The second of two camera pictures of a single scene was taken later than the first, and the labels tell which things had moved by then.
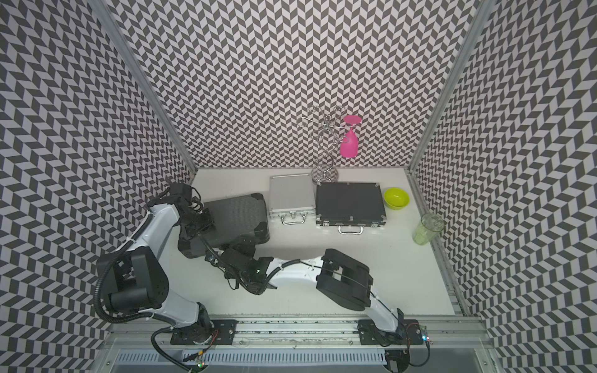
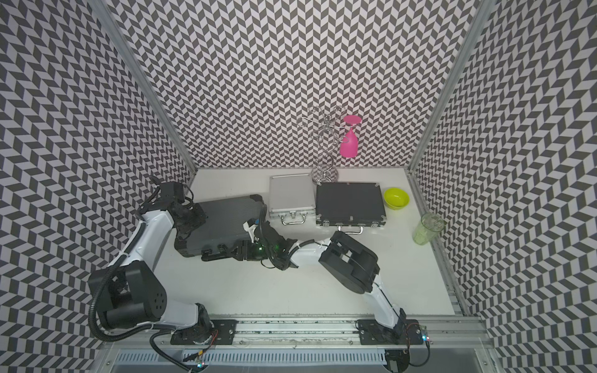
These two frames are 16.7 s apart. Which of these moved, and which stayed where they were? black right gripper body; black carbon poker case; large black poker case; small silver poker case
Moved: black right gripper body
Stayed: large black poker case; small silver poker case; black carbon poker case
